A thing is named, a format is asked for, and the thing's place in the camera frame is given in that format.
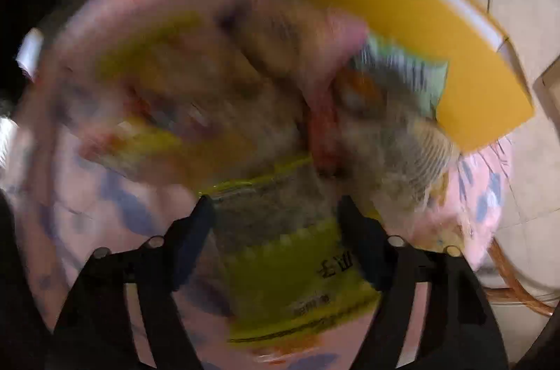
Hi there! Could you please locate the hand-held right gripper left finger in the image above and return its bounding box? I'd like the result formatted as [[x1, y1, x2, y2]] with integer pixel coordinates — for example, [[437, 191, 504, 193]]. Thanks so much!
[[44, 195, 217, 370]]

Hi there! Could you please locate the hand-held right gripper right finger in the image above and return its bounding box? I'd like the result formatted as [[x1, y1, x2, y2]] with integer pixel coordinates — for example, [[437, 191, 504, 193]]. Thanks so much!
[[337, 195, 510, 370]]

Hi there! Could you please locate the pink floral bedsheet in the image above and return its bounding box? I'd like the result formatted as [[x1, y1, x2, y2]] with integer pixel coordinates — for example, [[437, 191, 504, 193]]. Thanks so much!
[[0, 0, 515, 370]]

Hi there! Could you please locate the large yellow-green snack packet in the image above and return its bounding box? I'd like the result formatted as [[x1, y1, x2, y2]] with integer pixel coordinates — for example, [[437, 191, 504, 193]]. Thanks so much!
[[94, 14, 250, 183]]

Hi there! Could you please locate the green striped snack packet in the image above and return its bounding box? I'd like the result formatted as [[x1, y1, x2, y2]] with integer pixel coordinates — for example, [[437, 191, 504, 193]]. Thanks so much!
[[348, 33, 450, 121]]

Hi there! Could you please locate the brown rattan furniture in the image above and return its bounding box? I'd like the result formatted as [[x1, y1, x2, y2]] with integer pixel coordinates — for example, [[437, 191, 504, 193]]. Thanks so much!
[[483, 239, 558, 318]]

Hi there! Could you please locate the yellow cardboard box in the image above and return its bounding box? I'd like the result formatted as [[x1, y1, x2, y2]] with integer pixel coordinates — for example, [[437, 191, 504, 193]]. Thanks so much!
[[262, 0, 537, 154]]

